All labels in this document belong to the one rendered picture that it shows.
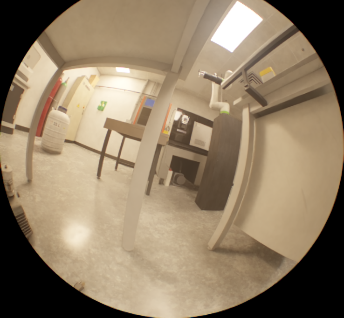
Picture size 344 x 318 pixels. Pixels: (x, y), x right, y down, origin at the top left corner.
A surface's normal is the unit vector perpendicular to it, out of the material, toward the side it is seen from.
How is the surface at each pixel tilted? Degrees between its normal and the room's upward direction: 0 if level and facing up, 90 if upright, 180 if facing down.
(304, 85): 90
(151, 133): 90
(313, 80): 90
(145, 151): 90
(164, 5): 180
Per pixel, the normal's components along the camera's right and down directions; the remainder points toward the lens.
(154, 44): -0.25, 0.96
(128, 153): 0.19, -0.08
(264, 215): -0.95, -0.28
